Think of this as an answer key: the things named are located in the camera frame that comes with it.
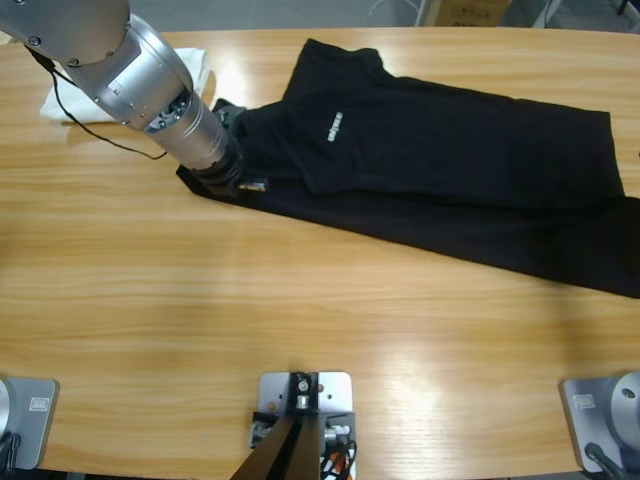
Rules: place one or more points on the brown cardboard box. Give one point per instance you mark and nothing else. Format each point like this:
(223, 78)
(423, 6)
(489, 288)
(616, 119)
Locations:
(470, 10)

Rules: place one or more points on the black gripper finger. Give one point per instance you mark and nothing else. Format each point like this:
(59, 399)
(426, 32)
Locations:
(254, 184)

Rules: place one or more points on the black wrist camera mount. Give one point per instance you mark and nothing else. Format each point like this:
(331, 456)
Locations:
(227, 114)

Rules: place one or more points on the black polo shirt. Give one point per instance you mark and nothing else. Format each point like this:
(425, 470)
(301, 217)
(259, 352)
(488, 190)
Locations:
(450, 175)

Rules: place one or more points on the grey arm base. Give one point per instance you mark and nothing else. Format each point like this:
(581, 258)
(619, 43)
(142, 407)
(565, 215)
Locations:
(30, 415)
(595, 415)

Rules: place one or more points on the white mount block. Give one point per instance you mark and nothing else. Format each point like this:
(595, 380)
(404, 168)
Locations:
(335, 395)

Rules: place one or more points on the dark camera post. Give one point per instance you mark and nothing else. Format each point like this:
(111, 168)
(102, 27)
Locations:
(295, 445)

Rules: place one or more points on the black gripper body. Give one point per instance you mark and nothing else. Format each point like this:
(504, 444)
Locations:
(220, 175)

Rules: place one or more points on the white folded garment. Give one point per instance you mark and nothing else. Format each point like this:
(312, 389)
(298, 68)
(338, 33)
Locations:
(197, 65)

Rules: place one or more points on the grey metal leg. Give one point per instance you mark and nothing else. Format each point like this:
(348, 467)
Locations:
(545, 12)

